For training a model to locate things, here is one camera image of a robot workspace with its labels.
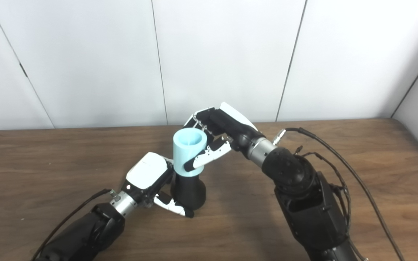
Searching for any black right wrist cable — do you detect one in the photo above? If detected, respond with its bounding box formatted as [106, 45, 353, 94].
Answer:
[272, 127, 406, 261]

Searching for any braided right arm wire bundle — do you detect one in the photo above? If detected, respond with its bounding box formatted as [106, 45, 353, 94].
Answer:
[294, 146, 352, 232]

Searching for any light-blue hose piece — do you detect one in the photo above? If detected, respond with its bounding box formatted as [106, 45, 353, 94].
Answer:
[173, 128, 208, 178]

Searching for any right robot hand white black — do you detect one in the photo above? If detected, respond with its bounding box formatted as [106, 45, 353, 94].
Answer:
[184, 102, 266, 172]

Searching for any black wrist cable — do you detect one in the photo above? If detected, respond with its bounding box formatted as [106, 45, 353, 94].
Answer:
[31, 188, 112, 261]
[272, 127, 406, 261]

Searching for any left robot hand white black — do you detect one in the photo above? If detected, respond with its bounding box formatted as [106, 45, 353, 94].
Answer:
[124, 152, 195, 218]

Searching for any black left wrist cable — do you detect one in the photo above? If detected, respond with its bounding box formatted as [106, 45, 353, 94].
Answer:
[31, 188, 112, 261]

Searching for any black nozzle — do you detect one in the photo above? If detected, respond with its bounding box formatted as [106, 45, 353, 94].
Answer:
[170, 170, 206, 211]

